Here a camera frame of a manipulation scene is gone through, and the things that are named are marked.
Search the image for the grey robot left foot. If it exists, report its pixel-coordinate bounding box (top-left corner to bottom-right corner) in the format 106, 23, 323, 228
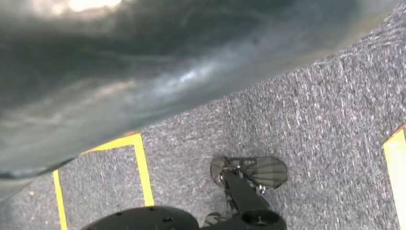
210, 155, 289, 191

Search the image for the black robot left leg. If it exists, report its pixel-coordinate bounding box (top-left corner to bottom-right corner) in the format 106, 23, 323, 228
203, 171, 288, 230

